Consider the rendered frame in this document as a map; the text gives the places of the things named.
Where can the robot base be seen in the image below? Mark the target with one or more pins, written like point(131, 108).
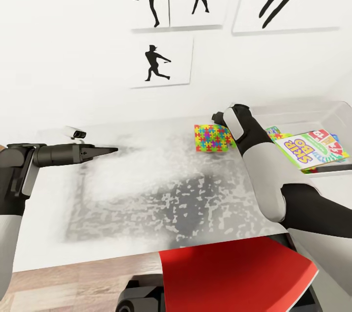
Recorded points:
point(141, 299)

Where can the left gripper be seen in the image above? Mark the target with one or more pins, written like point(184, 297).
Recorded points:
point(68, 154)

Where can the jigsaw puzzle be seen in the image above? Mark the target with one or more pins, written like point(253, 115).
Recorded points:
point(213, 138)
point(280, 136)

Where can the board game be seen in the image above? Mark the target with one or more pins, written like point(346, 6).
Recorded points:
point(311, 149)
point(273, 130)
point(336, 138)

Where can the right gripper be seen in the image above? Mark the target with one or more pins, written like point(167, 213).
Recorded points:
point(218, 119)

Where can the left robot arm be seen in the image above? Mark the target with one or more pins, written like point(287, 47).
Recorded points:
point(19, 168)

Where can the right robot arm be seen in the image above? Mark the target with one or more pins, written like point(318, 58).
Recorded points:
point(287, 196)

